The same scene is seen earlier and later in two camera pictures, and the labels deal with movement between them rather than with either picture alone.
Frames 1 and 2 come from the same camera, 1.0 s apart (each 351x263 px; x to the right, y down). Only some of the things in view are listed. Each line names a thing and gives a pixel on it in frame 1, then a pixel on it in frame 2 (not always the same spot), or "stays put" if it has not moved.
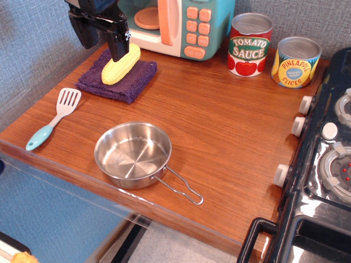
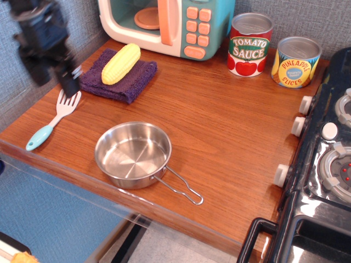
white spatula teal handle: (68, 101) stays put
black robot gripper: (95, 21) -> (44, 42)
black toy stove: (314, 224) stays put
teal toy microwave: (196, 29) stays put
